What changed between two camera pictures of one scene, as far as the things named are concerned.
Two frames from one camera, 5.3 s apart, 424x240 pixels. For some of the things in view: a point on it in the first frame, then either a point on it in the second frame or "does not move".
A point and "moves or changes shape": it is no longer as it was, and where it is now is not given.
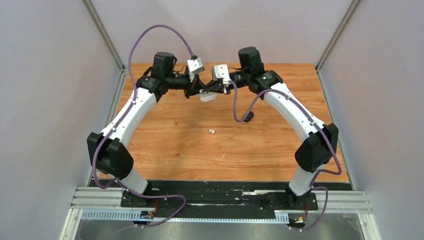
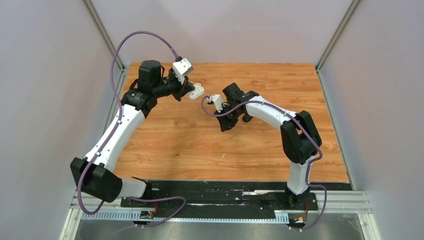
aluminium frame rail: x=90 y=198 does not move
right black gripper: x=216 y=86 -> x=226 y=125
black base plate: x=183 y=199 does not move
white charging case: x=206 y=96 moves or changes shape
